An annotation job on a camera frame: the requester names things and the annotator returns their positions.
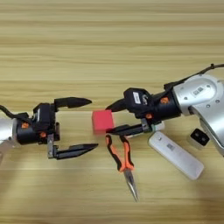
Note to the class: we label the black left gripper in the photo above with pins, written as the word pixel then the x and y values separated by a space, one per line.
pixel 27 131

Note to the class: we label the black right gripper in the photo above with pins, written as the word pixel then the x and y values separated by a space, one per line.
pixel 164 108

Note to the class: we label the red foam cube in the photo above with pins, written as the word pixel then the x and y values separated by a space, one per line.
pixel 102 121

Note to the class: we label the white oblong plastic device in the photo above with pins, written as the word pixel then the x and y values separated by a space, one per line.
pixel 176 154

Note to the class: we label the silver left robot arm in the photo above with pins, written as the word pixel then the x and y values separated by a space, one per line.
pixel 5 129

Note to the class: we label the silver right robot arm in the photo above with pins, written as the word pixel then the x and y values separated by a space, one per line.
pixel 204 99

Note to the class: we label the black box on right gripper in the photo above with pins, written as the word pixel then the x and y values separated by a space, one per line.
pixel 137 99

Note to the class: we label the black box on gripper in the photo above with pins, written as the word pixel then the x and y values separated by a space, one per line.
pixel 137 99
pixel 43 116

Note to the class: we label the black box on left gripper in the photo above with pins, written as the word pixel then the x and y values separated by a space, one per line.
pixel 43 116

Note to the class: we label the orange black needle-nose pliers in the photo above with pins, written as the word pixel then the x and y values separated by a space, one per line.
pixel 122 162

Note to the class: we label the small black square adapter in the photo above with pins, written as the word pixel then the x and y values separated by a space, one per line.
pixel 199 137

